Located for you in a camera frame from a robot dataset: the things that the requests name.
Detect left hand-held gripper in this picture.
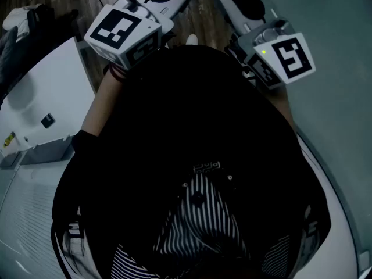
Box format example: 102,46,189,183
83,0,203,71

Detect black white striped shirt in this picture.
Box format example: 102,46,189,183
110,170,293,279

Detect person's right forearm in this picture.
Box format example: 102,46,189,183
270,83,298,133

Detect person's left forearm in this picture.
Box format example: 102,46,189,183
80,64,128,138

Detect green-tinted glass panel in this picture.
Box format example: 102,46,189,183
246,0,372,261

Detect dark red wrist bands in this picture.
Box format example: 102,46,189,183
103,62,127,84

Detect small black screen device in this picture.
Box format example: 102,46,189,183
224,36,250,75

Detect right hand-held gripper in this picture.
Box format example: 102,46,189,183
211,0,317,90

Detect person's black garment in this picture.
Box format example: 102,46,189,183
52,44,332,279

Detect small black square object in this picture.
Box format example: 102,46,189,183
40,113,56,130

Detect grey harness strap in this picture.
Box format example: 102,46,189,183
62,206,88,261
301,203,320,273

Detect white cabinet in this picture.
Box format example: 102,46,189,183
0,36,97,168

